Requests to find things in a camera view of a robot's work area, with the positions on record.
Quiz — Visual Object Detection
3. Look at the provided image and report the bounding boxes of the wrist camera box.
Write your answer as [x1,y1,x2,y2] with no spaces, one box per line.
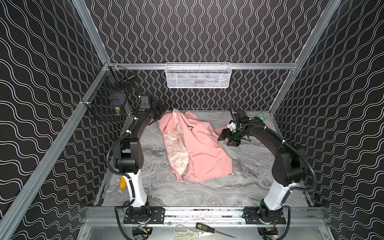
[227,120,237,132]
[140,95,152,109]

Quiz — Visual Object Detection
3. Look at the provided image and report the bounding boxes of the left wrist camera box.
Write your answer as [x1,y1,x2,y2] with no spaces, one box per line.
[140,95,152,109]

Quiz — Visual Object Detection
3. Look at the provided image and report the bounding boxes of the green transparent lid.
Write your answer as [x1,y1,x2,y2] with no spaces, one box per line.
[257,113,267,121]

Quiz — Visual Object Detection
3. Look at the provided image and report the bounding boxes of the scissors with pale handles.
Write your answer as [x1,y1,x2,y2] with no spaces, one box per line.
[174,225,214,240]

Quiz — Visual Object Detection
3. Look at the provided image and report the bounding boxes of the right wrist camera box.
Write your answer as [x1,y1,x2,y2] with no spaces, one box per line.
[227,120,237,132]

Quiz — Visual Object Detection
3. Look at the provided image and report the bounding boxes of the pink zip-up jacket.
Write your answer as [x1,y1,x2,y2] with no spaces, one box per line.
[158,109,233,183]

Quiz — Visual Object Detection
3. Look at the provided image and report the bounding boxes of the yellow block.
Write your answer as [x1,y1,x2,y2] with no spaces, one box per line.
[120,176,127,190]

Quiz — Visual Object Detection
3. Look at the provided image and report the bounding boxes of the small brass bell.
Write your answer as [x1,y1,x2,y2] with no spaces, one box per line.
[115,107,121,117]

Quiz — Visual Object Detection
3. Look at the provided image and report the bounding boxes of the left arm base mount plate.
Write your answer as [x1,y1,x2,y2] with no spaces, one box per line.
[123,205,166,225]

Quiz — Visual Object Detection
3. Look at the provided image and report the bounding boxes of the black wire basket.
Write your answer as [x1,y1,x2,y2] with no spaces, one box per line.
[85,63,136,123]

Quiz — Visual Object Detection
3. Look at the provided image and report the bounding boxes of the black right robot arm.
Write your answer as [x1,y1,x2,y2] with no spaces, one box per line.
[218,112,318,213]

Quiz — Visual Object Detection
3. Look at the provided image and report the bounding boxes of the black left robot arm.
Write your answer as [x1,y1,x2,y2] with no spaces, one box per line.
[107,104,167,208]

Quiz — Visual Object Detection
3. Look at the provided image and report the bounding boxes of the aluminium front rail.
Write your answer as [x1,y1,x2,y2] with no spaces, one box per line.
[83,207,326,227]

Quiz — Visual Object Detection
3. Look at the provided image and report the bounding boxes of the black yellow screwdriver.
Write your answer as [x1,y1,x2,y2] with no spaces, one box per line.
[196,223,235,239]

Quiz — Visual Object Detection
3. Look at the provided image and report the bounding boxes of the white wire mesh basket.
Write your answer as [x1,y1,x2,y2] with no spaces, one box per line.
[165,62,232,89]

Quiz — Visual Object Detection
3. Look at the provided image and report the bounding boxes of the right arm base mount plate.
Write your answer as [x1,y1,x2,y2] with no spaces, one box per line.
[242,207,286,225]

